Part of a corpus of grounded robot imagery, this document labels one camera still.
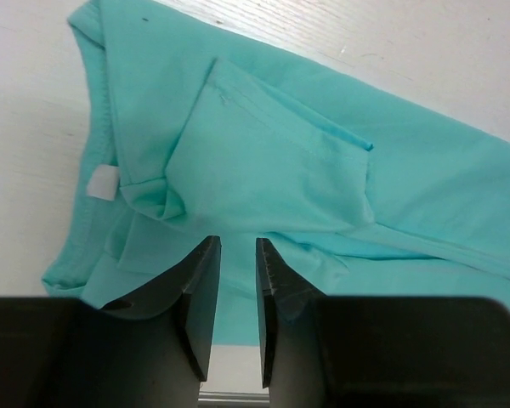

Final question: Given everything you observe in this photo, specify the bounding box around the teal t-shirt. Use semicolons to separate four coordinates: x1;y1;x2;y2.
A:
42;1;510;345

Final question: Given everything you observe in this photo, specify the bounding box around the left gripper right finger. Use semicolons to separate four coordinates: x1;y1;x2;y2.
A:
256;239;510;407

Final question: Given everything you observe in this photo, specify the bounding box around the aluminium table rail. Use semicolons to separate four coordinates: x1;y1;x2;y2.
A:
197;391;269;408

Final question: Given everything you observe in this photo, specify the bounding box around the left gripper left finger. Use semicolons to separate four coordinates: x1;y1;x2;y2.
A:
0;236;221;407

